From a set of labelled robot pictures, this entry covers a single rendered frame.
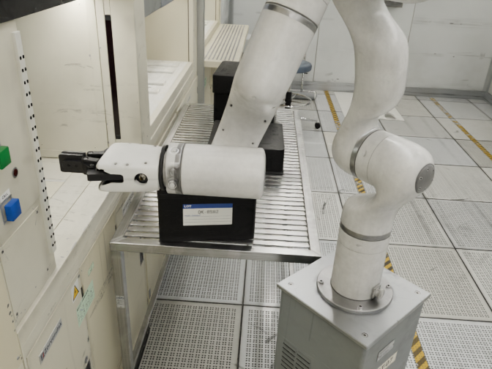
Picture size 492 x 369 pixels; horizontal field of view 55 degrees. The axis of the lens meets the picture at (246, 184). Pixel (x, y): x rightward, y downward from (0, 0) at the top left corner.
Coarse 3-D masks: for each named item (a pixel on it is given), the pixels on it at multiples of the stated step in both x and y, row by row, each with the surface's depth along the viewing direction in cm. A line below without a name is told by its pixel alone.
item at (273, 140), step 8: (216, 120) 198; (216, 128) 190; (272, 128) 193; (280, 128) 193; (264, 136) 184; (272, 136) 185; (280, 136) 185; (264, 144) 177; (272, 144) 177; (280, 144) 178; (272, 152) 174; (280, 152) 174; (272, 160) 175; (280, 160) 175; (272, 168) 177; (280, 168) 177
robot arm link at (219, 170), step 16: (192, 144) 76; (208, 144) 77; (192, 160) 74; (208, 160) 74; (224, 160) 74; (240, 160) 74; (256, 160) 74; (192, 176) 74; (208, 176) 74; (224, 176) 74; (240, 176) 73; (256, 176) 73; (192, 192) 76; (208, 192) 75; (224, 192) 75; (240, 192) 75; (256, 192) 75
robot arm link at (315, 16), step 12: (276, 0) 70; (288, 0) 69; (300, 0) 69; (312, 0) 69; (324, 0) 71; (396, 0) 76; (408, 0) 76; (420, 0) 76; (300, 12) 70; (312, 12) 70
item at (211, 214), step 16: (160, 192) 128; (160, 208) 130; (176, 208) 131; (192, 208) 131; (208, 208) 132; (224, 208) 132; (240, 208) 133; (160, 224) 133; (176, 224) 133; (192, 224) 134; (208, 224) 134; (224, 224) 135; (240, 224) 136; (160, 240) 135; (176, 240) 136; (192, 240) 136; (208, 240) 137
